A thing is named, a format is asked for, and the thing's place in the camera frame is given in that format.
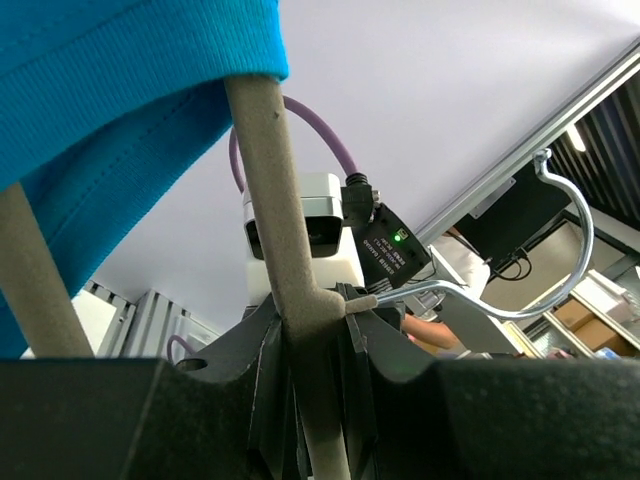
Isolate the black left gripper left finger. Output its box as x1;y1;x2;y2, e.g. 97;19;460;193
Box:
1;300;308;479

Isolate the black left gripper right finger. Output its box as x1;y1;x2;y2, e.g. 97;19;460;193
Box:
338;311;639;479

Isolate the blue t shirt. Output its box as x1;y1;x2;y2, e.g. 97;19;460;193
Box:
0;0;292;360

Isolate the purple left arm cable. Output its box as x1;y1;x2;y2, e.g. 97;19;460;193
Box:
167;96;359;364

